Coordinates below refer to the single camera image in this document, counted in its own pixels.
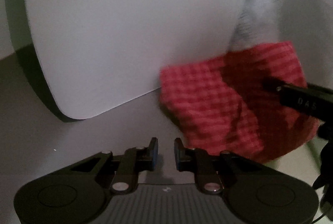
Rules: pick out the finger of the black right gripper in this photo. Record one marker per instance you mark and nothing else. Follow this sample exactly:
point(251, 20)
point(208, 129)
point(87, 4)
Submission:
point(313, 100)

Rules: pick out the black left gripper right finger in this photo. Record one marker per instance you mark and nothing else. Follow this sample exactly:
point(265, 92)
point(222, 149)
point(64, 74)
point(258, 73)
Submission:
point(201, 164)

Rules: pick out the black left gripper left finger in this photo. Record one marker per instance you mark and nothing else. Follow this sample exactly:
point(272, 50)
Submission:
point(134, 161)

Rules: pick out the red checkered cloth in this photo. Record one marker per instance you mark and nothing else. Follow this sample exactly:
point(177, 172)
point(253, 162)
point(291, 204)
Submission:
point(220, 105)

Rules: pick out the white rounded board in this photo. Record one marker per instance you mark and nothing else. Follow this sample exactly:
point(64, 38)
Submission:
point(99, 54)

